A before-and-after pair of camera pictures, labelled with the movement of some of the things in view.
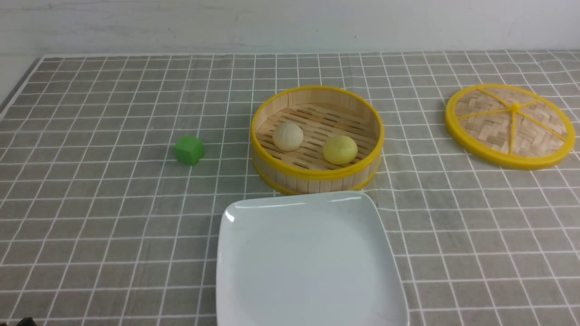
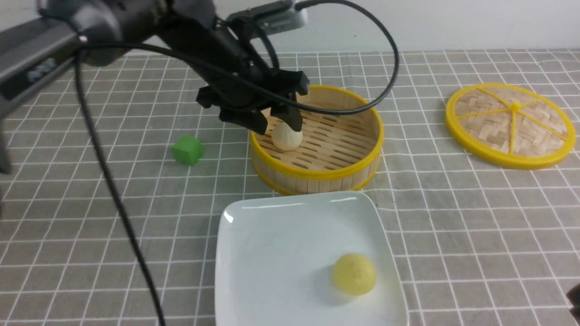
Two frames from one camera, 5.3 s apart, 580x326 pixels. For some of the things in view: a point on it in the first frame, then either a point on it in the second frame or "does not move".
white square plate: (317, 260) does not move
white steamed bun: (287, 136) does not move
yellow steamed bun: (340, 150) -> (355, 274)
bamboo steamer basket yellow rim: (316, 140) does not move
